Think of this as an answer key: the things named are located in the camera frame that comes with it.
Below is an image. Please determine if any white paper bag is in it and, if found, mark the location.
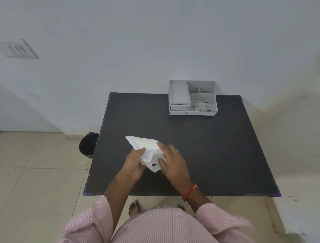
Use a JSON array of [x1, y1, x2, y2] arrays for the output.
[[124, 136, 167, 173]]

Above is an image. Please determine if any orange thread wristband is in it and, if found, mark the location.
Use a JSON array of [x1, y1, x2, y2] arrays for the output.
[[181, 184, 198, 202]]

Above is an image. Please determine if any person's left forearm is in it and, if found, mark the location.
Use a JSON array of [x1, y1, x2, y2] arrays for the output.
[[103, 173, 141, 237]]

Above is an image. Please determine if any white stone ledge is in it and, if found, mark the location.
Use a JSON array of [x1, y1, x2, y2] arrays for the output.
[[272, 173, 320, 237]]

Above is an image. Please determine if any white wall switch plate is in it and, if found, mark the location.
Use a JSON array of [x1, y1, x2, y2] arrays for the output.
[[0, 39, 40, 60]]

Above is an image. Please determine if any pink striped shirt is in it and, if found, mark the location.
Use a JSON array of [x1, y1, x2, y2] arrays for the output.
[[59, 194, 256, 243]]

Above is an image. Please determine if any person's left hand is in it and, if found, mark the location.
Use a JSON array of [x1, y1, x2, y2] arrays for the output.
[[121, 147, 147, 183]]

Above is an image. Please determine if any person's left foot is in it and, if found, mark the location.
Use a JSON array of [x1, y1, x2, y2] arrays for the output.
[[128, 199, 145, 218]]

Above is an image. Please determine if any grey plastic desk organizer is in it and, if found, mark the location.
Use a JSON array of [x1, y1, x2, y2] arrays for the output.
[[168, 80, 218, 116]]

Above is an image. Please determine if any black waste bin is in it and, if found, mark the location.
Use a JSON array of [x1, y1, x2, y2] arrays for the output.
[[79, 132, 100, 159]]

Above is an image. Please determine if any person's right forearm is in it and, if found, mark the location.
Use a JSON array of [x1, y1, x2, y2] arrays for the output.
[[182, 186, 213, 217]]

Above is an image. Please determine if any person's right hand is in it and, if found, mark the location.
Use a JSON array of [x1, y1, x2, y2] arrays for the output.
[[156, 142, 195, 195]]

